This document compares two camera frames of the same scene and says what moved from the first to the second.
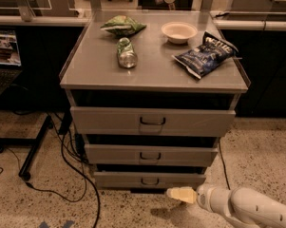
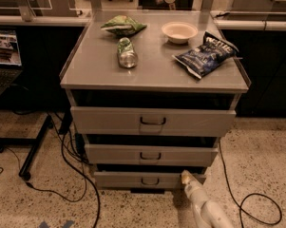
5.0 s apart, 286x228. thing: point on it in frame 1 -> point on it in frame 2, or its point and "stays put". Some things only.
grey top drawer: x=152 y=122 stays put
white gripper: x=204 y=198 -> x=193 y=191
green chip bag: x=123 y=26 stays put
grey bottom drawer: x=149 y=180 stays put
